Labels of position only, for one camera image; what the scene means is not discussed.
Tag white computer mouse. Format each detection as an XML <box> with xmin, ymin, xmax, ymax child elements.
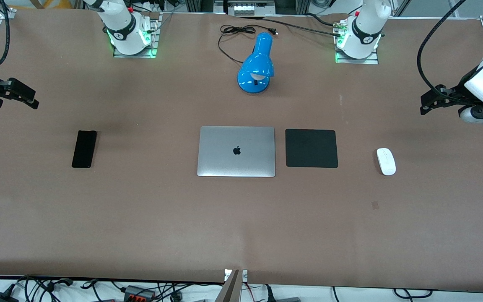
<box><xmin>377</xmin><ymin>148</ymin><xmax>397</xmax><ymax>176</ymax></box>

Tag black smartphone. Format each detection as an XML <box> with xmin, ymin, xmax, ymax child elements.
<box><xmin>72</xmin><ymin>130</ymin><xmax>98</xmax><ymax>169</ymax></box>

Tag black mouse pad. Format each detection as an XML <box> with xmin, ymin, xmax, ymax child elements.
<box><xmin>285</xmin><ymin>129</ymin><xmax>339</xmax><ymax>169</ymax></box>

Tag brown table cover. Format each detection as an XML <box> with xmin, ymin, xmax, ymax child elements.
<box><xmin>0</xmin><ymin>8</ymin><xmax>483</xmax><ymax>293</ymax></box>

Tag blue desk lamp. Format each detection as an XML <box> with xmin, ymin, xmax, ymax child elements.
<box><xmin>237</xmin><ymin>32</ymin><xmax>275</xmax><ymax>94</ymax></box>

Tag black power adapter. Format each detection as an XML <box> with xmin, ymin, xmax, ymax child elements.
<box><xmin>0</xmin><ymin>284</ymin><xmax>19</xmax><ymax>302</ymax></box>

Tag grey box with white connectors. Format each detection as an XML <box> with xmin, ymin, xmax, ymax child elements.
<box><xmin>227</xmin><ymin>0</ymin><xmax>275</xmax><ymax>16</ymax></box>

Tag silver closed laptop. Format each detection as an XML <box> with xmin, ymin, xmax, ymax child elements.
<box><xmin>197</xmin><ymin>126</ymin><xmax>276</xmax><ymax>178</ymax></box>

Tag grey connector block orange levers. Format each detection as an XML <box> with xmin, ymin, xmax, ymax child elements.
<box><xmin>123</xmin><ymin>285</ymin><xmax>156</xmax><ymax>302</ymax></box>

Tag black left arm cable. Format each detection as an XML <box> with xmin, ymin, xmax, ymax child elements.
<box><xmin>417</xmin><ymin>0</ymin><xmax>468</xmax><ymax>102</ymax></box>

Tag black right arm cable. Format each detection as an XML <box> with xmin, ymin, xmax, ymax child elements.
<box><xmin>0</xmin><ymin>0</ymin><xmax>11</xmax><ymax>68</ymax></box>

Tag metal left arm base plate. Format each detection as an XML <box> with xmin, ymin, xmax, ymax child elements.
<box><xmin>335</xmin><ymin>19</ymin><xmax>379</xmax><ymax>65</ymax></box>

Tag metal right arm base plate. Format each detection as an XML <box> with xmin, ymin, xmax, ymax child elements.
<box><xmin>113</xmin><ymin>13</ymin><xmax>161</xmax><ymax>59</ymax></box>

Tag black cable to arm base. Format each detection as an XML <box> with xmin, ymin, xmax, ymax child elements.
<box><xmin>239</xmin><ymin>16</ymin><xmax>345</xmax><ymax>38</ymax></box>

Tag black looped cable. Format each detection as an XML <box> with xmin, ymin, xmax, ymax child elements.
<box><xmin>392</xmin><ymin>288</ymin><xmax>434</xmax><ymax>299</ymax></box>

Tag black tangled cable bundle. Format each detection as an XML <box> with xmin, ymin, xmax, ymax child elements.
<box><xmin>15</xmin><ymin>275</ymin><xmax>75</xmax><ymax>302</ymax></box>

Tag black lamp power cord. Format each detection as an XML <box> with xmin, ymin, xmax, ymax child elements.
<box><xmin>218</xmin><ymin>24</ymin><xmax>278</xmax><ymax>64</ymax></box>

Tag black cable cluster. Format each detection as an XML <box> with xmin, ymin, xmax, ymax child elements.
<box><xmin>157</xmin><ymin>282</ymin><xmax>225</xmax><ymax>302</ymax></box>

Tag metal camera post bracket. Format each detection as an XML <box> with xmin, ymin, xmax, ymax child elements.
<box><xmin>215</xmin><ymin>269</ymin><xmax>249</xmax><ymax>302</ymax></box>

